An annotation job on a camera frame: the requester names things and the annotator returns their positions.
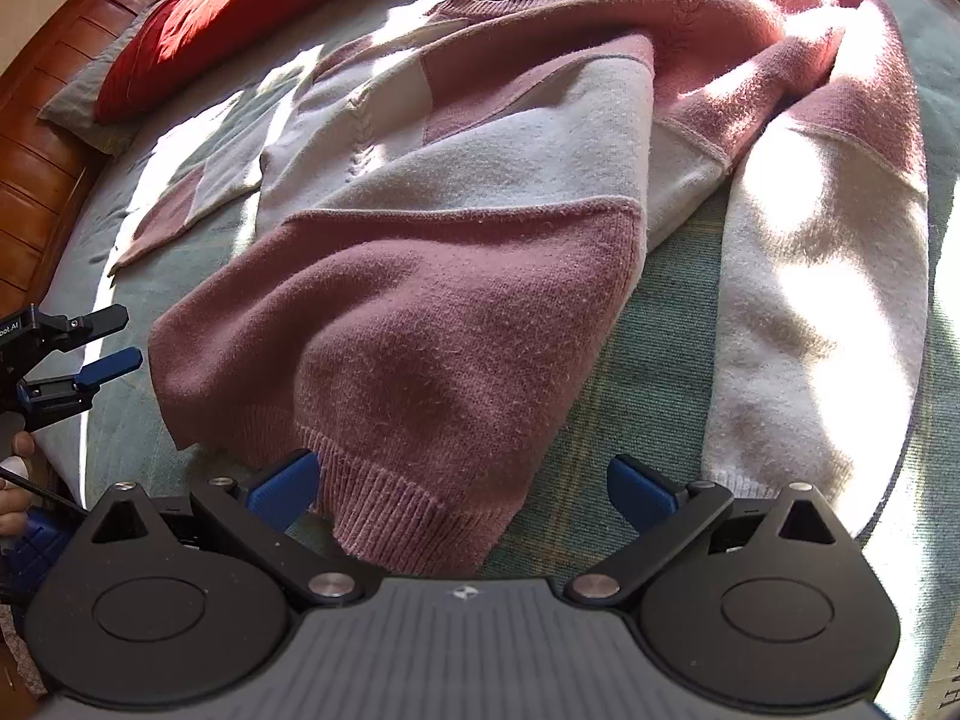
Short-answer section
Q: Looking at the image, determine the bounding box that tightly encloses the wooden headboard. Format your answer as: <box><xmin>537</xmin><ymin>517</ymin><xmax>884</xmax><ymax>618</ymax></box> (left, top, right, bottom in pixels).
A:
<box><xmin>0</xmin><ymin>0</ymin><xmax>158</xmax><ymax>316</ymax></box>

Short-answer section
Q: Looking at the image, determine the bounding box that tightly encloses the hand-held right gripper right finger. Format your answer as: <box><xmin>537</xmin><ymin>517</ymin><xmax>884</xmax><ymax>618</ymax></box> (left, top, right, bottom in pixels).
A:
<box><xmin>566</xmin><ymin>454</ymin><xmax>856</xmax><ymax>607</ymax></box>

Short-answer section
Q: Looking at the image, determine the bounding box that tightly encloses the grey pillow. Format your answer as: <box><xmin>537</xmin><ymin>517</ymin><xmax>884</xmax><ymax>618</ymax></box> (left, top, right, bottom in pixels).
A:
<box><xmin>37</xmin><ymin>0</ymin><xmax>177</xmax><ymax>157</ymax></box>

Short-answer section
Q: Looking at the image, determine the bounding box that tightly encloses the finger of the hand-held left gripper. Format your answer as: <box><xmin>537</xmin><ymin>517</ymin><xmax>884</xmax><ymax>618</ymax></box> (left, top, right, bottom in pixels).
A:
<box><xmin>34</xmin><ymin>304</ymin><xmax>128</xmax><ymax>352</ymax></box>
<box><xmin>16</xmin><ymin>349</ymin><xmax>145</xmax><ymax>432</ymax></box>

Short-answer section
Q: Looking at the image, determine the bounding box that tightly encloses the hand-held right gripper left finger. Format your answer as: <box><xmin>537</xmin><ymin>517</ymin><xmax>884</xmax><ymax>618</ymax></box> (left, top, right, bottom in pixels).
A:
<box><xmin>88</xmin><ymin>448</ymin><xmax>368</xmax><ymax>608</ymax></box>

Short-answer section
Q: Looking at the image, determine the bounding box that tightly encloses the red pillow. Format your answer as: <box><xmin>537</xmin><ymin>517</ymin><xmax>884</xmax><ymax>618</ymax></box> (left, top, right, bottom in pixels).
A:
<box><xmin>94</xmin><ymin>0</ymin><xmax>466</xmax><ymax>125</ymax></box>

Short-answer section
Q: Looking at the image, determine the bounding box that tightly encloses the pink and white knit sweater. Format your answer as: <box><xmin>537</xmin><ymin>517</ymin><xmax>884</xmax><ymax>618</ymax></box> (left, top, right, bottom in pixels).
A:
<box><xmin>109</xmin><ymin>0</ymin><xmax>931</xmax><ymax>575</ymax></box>

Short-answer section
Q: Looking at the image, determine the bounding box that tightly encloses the person's left hand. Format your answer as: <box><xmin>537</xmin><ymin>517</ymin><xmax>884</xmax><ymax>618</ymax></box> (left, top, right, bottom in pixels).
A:
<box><xmin>0</xmin><ymin>431</ymin><xmax>35</xmax><ymax>537</ymax></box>

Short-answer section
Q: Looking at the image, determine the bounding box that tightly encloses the black cable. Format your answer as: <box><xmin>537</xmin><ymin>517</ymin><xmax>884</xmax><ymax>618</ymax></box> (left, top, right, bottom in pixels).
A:
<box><xmin>0</xmin><ymin>465</ymin><xmax>87</xmax><ymax>518</ymax></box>

